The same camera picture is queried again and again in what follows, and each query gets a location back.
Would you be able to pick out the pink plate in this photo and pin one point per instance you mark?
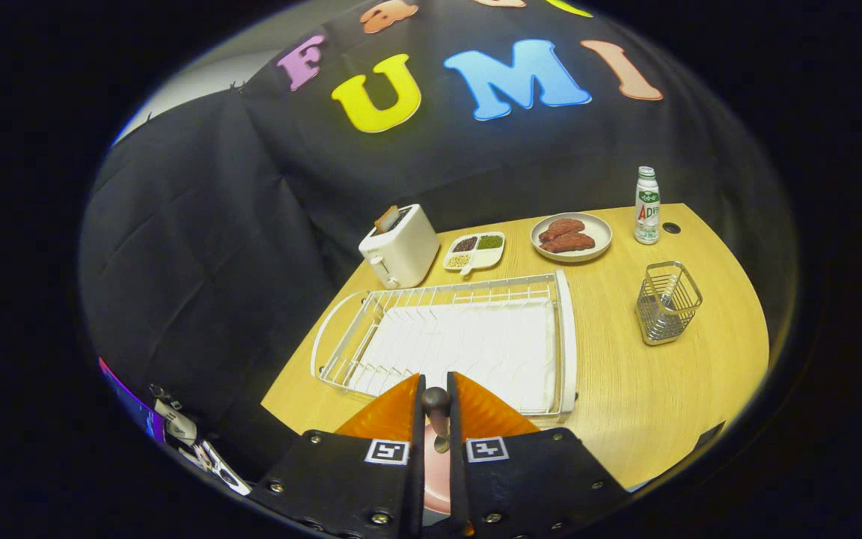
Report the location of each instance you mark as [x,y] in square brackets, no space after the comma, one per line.
[437,479]

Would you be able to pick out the white green label bottle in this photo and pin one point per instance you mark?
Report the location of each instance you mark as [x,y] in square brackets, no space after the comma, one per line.
[647,217]

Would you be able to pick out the white dish rack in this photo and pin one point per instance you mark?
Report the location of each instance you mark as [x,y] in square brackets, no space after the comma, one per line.
[476,344]

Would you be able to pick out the small metal clip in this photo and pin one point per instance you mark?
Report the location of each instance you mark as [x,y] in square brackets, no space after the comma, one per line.
[159,392]

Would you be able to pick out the toast slice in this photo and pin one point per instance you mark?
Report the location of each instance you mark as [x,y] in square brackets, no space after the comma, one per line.
[386,219]

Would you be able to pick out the black backdrop cloth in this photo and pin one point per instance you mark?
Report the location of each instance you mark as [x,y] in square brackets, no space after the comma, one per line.
[199,224]

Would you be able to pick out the beige round meat plate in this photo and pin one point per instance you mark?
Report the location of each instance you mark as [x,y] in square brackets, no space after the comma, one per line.
[601,233]

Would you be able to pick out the white divided bean tray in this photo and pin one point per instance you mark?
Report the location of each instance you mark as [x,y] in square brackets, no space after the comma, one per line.
[483,260]

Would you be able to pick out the glowing purple screen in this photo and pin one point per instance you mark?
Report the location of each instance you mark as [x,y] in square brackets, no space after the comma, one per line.
[135,408]

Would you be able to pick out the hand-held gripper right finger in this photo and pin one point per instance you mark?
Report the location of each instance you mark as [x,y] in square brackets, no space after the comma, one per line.
[456,479]

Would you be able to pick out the raw red meat piece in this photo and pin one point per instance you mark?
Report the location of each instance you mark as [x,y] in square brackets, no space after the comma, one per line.
[562,228]
[569,243]

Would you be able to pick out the white toaster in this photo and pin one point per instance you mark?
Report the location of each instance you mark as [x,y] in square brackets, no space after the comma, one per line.
[405,251]

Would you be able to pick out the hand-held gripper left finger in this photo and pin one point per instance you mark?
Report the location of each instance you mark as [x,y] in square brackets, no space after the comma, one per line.
[417,479]

